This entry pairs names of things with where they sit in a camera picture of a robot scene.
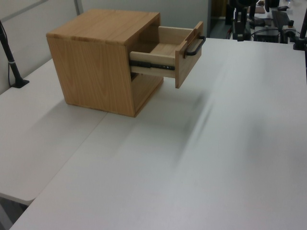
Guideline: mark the dark robot gripper body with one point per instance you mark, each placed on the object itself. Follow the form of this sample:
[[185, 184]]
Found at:
[[240, 16]]

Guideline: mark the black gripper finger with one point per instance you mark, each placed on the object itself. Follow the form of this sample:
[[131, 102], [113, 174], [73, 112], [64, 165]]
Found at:
[[237, 32], [244, 32]]

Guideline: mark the black computer box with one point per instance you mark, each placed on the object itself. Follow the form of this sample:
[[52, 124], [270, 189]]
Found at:
[[266, 36]]

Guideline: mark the oak wooden cabinet box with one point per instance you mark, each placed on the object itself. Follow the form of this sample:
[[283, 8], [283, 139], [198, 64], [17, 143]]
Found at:
[[91, 67]]

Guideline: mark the black clamp camera stand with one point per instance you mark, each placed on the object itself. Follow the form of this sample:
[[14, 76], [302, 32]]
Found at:
[[302, 31]]

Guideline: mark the black camera stand pole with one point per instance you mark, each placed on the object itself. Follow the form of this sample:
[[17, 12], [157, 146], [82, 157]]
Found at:
[[14, 72]]

